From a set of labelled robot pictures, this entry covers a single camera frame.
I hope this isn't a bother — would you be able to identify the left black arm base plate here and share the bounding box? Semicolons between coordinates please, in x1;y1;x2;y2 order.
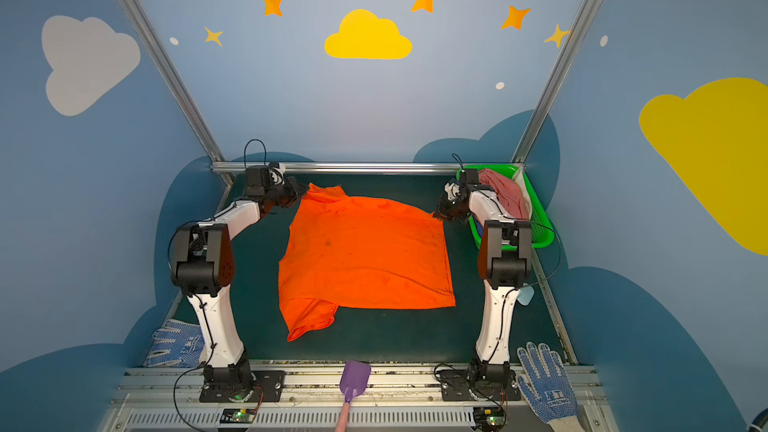
199;370;286;404

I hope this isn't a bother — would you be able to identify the green plastic basket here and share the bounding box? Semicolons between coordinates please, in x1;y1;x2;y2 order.
463;164;555;249

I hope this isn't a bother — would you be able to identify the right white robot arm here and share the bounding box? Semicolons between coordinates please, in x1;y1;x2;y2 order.
433;181;532;366

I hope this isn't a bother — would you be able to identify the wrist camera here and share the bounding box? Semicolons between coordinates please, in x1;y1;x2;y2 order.
444;169;481;201
244;162;285;195

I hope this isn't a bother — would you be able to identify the light blue toy shovel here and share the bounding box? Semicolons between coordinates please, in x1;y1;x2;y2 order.
516;283;535;307

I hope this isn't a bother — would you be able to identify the purple toy shovel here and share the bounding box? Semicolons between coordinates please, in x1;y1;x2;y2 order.
335;360;372;432

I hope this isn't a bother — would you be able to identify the upright aluminium post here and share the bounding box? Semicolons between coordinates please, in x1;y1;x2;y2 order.
511;0;603;167
117;0;225;162

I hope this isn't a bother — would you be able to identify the right blue dotted glove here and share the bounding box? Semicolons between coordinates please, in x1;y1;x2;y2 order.
516;342;584;432

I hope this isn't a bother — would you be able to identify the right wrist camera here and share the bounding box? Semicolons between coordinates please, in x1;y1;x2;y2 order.
444;169;481;201

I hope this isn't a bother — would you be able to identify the left green circuit board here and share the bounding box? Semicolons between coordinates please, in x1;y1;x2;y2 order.
219;409;257;425

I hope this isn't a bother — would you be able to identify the horizontal aluminium frame rail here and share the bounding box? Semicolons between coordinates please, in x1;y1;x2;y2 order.
211;161;481;176

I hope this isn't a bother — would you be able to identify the pink t shirt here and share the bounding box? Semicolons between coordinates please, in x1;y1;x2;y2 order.
479;168;526;219

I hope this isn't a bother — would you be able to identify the right green circuit board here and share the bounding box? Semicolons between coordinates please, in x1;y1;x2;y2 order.
472;407;507;432

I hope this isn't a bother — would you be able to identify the left upright aluminium post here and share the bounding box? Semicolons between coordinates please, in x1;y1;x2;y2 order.
117;0;225;162

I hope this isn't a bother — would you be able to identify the right side aluminium rail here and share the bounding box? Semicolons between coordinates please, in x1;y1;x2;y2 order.
532;252;579;365

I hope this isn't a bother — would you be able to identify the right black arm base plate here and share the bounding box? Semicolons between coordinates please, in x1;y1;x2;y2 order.
433;362;522;404

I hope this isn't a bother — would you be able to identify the blue dotted glove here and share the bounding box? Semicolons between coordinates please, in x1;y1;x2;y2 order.
516;342;584;432
143;319;205;368

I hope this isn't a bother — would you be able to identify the green circuit board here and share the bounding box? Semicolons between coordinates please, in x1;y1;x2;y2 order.
219;409;257;425
472;407;507;432

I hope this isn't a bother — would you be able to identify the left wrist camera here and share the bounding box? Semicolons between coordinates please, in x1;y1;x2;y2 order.
244;162;285;195

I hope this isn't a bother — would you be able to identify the left blue dotted glove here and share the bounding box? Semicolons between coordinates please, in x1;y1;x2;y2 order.
143;319;205;368

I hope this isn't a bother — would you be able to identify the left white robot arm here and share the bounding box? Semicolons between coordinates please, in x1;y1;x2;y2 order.
168;177;308;369

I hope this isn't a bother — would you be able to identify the right upright aluminium post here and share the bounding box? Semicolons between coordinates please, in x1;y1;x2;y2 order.
511;0;603;167

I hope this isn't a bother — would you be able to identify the orange t shirt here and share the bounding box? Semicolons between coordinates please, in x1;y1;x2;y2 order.
278;184;456;342

